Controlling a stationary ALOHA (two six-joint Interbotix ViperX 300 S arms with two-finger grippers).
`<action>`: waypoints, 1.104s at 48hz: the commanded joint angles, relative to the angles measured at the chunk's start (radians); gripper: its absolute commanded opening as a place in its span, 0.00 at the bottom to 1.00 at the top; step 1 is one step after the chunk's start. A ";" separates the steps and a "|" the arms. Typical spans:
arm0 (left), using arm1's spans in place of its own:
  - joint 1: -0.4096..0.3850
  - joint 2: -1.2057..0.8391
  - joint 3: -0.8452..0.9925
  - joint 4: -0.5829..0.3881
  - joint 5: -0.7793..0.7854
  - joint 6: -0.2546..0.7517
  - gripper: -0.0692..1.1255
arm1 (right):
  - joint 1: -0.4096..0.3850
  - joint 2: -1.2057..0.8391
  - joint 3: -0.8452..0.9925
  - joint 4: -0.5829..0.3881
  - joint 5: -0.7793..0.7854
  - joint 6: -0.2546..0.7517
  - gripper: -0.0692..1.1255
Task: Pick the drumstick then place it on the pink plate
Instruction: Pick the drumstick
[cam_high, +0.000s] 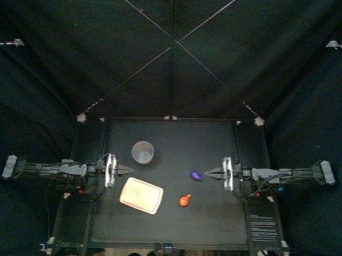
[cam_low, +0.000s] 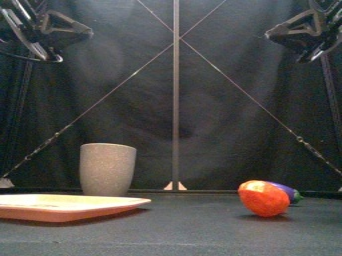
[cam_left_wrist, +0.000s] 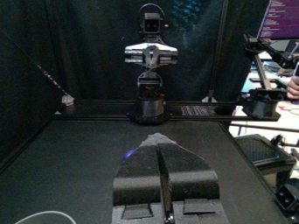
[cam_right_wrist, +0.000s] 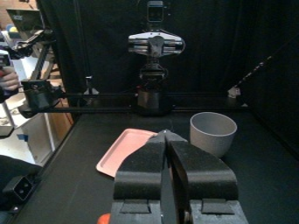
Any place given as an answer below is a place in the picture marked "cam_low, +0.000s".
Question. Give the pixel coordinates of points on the pink plate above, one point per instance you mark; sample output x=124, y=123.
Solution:
x=68, y=206

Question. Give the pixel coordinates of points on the grey vertical frame post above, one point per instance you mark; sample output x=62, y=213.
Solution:
x=176, y=100

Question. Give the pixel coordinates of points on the grey speckled cup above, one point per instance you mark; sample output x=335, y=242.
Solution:
x=108, y=170

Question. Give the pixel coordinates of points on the black cloth backdrop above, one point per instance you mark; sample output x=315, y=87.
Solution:
x=134, y=66

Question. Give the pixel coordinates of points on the dark side frame post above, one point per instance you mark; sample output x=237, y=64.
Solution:
x=21, y=110
x=332, y=96

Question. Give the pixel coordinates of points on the purple toy eggplant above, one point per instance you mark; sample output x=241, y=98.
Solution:
x=291, y=191

